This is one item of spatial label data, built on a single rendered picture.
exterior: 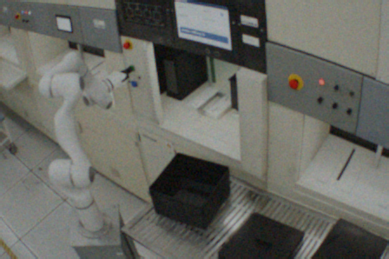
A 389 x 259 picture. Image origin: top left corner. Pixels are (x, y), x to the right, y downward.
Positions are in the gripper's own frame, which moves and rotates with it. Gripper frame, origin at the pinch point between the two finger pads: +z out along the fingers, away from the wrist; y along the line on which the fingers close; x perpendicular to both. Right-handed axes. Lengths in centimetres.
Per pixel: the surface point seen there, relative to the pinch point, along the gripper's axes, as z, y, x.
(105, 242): -71, 40, -44
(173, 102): 23.9, 6.1, -33.2
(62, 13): 2, -64, 30
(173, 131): 2.9, 23.9, -33.2
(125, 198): -1, -35, -120
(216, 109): 27, 35, -30
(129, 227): -55, 43, -44
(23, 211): -74, -99, -120
